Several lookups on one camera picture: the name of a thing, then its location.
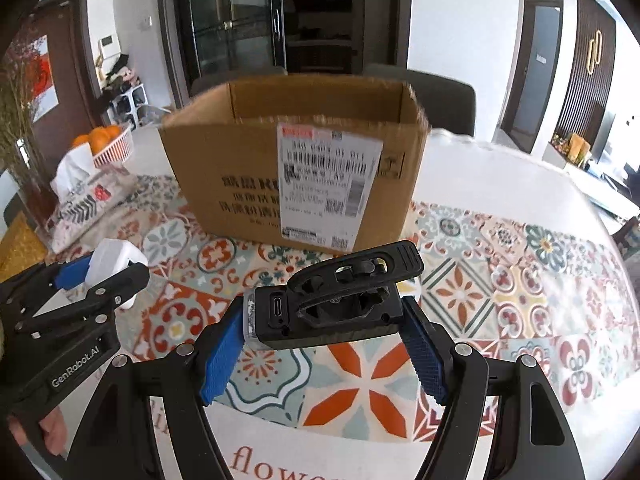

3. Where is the floral tissue box cover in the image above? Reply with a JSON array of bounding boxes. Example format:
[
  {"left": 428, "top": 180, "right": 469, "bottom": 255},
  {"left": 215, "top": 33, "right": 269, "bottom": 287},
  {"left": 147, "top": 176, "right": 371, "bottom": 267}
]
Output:
[{"left": 29, "top": 144, "right": 137, "bottom": 254}]

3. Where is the white charger block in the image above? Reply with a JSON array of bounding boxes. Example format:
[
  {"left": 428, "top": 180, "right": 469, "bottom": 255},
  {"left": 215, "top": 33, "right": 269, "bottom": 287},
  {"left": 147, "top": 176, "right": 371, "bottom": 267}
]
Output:
[{"left": 84, "top": 238, "right": 149, "bottom": 299}]

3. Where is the dark glass cabinet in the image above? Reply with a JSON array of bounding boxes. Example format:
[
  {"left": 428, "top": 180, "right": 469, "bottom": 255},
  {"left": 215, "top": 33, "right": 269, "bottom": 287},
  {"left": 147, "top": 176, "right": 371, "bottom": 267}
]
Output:
[{"left": 158, "top": 0, "right": 411, "bottom": 106}]

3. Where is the patterned tile table mat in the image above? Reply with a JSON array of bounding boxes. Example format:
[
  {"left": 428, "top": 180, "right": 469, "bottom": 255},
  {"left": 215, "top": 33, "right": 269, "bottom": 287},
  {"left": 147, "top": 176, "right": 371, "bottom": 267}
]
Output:
[{"left": 54, "top": 176, "right": 639, "bottom": 441}]

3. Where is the dark grey chair left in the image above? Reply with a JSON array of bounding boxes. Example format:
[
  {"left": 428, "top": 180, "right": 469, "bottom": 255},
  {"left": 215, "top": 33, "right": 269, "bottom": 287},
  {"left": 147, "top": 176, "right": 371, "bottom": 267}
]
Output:
[{"left": 189, "top": 66, "right": 288, "bottom": 98}]

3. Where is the white tv console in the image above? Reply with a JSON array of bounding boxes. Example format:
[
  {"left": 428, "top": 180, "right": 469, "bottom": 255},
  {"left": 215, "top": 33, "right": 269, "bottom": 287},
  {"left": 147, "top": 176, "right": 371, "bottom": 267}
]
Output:
[{"left": 542, "top": 143, "right": 639, "bottom": 220}]

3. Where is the brown cardboard box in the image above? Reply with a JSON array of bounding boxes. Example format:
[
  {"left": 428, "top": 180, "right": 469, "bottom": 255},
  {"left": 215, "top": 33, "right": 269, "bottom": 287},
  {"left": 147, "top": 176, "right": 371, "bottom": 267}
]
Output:
[{"left": 160, "top": 75, "right": 431, "bottom": 254}]

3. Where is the glass vase with dried flowers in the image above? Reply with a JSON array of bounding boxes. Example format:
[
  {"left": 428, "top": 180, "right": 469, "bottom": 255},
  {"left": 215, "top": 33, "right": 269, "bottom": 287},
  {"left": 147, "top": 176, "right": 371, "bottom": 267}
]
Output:
[{"left": 1, "top": 27, "right": 58, "bottom": 230}]

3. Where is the dark grey chair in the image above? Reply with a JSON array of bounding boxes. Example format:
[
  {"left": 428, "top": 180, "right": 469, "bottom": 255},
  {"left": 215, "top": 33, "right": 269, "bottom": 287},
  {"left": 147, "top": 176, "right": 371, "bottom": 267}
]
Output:
[
  {"left": 189, "top": 66, "right": 288, "bottom": 98},
  {"left": 362, "top": 64, "right": 476, "bottom": 136}
]

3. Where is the yellow woven placemat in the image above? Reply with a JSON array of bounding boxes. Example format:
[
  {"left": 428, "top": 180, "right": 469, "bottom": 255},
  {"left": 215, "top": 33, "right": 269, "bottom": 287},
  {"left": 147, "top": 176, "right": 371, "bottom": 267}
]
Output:
[{"left": 0, "top": 212, "right": 48, "bottom": 282}]

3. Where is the person's hand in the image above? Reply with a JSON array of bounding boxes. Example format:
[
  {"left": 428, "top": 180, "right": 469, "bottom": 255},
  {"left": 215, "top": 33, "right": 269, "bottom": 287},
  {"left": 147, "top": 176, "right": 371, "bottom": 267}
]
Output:
[{"left": 8, "top": 408, "right": 67, "bottom": 456}]

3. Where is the black clip-on device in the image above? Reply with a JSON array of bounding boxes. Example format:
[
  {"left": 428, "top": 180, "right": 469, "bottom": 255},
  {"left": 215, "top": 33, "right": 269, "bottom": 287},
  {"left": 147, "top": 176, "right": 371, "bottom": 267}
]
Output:
[{"left": 243, "top": 240, "right": 424, "bottom": 350}]

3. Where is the dark grey chair right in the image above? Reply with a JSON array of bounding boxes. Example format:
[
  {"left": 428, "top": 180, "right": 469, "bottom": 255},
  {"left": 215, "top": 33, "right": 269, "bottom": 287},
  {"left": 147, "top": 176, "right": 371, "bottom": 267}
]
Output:
[{"left": 362, "top": 64, "right": 476, "bottom": 136}]

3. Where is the white basket of oranges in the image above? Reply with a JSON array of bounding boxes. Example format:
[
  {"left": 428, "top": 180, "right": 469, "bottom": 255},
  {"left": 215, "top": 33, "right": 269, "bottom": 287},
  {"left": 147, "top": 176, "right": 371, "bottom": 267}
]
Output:
[{"left": 70, "top": 124, "right": 134, "bottom": 168}]

